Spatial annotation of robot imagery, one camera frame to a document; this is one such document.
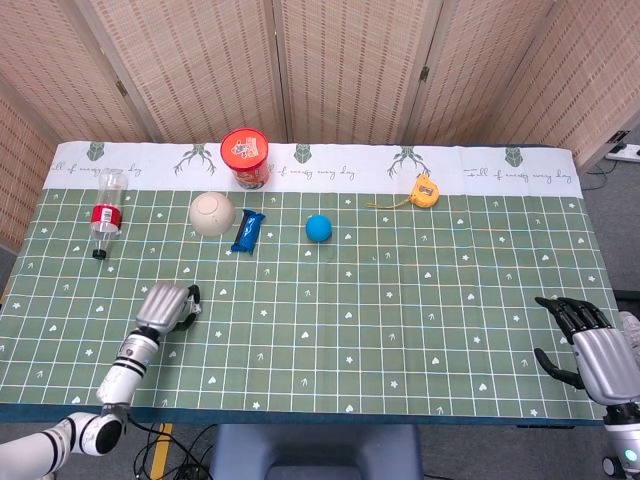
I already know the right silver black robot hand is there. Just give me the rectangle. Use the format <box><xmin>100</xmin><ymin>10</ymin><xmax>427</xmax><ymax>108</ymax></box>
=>
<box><xmin>533</xmin><ymin>296</ymin><xmax>640</xmax><ymax>407</ymax></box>

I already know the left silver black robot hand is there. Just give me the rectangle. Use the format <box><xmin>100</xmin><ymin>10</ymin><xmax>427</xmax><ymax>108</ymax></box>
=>
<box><xmin>135</xmin><ymin>281</ymin><xmax>204</xmax><ymax>335</ymax></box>

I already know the beige upturned bowl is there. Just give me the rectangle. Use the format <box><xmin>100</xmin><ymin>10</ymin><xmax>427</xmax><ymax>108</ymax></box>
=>
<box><xmin>188</xmin><ymin>191</ymin><xmax>237</xmax><ymax>236</ymax></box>

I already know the blue snack packet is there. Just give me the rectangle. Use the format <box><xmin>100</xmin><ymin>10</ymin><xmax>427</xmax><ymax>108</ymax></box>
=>
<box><xmin>230</xmin><ymin>208</ymin><xmax>267</xmax><ymax>256</ymax></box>

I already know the clear plastic bottle red label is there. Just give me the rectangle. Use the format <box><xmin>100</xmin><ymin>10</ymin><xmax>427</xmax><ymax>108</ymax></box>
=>
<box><xmin>90</xmin><ymin>169</ymin><xmax>129</xmax><ymax>261</ymax></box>

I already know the yellow floor tape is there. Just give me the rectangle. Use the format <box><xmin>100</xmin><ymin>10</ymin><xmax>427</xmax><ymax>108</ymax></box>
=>
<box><xmin>150</xmin><ymin>422</ymin><xmax>174</xmax><ymax>480</ymax></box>

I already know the green grid tablecloth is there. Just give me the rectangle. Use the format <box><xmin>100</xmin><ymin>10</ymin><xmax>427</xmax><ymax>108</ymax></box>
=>
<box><xmin>0</xmin><ymin>141</ymin><xmax>636</xmax><ymax>430</ymax></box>

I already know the red snack canister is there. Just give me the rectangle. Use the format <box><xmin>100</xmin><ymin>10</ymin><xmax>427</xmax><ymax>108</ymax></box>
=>
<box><xmin>220</xmin><ymin>128</ymin><xmax>271</xmax><ymax>192</ymax></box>

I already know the blue ball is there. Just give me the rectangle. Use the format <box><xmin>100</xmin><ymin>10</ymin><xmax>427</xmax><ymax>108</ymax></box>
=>
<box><xmin>305</xmin><ymin>214</ymin><xmax>333</xmax><ymax>243</ymax></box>

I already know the blue grey chair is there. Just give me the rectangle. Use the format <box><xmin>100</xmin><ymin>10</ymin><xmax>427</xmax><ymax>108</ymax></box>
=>
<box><xmin>207</xmin><ymin>423</ymin><xmax>424</xmax><ymax>480</ymax></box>

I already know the white power strip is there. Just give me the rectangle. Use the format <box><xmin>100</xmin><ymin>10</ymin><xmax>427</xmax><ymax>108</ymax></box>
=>
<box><xmin>604</xmin><ymin>143</ymin><xmax>640</xmax><ymax>162</ymax></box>

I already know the yellow tape measure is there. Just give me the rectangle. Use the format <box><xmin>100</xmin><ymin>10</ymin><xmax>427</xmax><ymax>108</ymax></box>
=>
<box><xmin>366</xmin><ymin>173</ymin><xmax>441</xmax><ymax>210</ymax></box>

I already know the woven folding screen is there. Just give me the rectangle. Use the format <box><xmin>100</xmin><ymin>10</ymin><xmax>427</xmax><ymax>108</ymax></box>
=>
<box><xmin>0</xmin><ymin>0</ymin><xmax>640</xmax><ymax>251</ymax></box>

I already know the black floor cable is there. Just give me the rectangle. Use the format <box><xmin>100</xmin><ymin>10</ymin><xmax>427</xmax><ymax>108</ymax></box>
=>
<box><xmin>124</xmin><ymin>417</ymin><xmax>219</xmax><ymax>480</ymax></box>

